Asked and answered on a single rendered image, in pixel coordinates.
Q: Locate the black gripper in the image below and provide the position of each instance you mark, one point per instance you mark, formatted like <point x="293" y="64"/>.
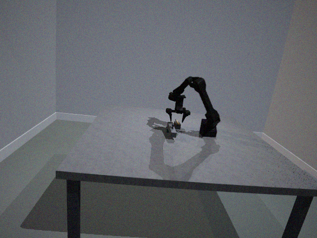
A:
<point x="185" y="114"/>

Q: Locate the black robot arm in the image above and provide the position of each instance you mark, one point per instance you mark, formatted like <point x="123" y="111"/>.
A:
<point x="199" y="84"/>

